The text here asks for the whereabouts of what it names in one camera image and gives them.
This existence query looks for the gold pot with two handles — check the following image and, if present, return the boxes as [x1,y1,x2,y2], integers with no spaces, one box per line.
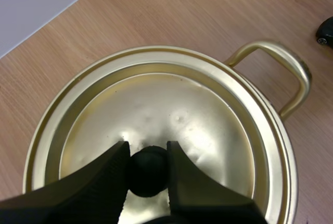
[22,39,313,224]

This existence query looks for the gold lid with black knob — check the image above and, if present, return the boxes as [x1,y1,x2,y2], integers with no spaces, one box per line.
[25,48,290,224]

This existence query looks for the small grey toy car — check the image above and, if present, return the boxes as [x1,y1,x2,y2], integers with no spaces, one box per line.
[315,16,333,46]

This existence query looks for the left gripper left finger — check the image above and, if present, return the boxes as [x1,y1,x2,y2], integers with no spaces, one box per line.
[0,141,131,224]

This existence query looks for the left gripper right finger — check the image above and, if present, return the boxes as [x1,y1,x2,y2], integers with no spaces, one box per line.
[149,141,265,224]

